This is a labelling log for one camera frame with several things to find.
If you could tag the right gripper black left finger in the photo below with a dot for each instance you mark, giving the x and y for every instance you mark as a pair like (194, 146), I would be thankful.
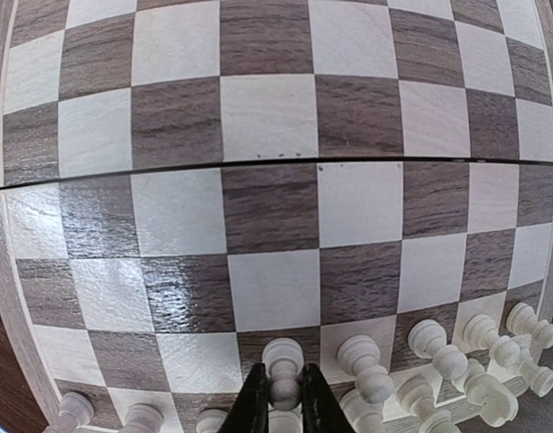
(249, 413)

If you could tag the light pawn mid board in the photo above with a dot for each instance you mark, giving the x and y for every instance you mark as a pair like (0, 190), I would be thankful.
(538, 378)

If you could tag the wooden chess board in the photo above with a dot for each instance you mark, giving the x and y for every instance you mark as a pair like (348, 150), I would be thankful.
(182, 182)

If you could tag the light chess king piece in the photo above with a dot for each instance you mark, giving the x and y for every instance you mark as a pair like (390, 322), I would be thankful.
(416, 397)

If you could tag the light chess queen piece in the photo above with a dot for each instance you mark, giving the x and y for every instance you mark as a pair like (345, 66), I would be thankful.
(210, 421)

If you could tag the light chess pawn piece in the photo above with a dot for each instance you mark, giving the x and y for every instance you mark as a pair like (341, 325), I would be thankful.
(523, 320)

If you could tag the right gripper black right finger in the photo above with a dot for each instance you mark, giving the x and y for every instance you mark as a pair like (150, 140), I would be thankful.
(321, 412)

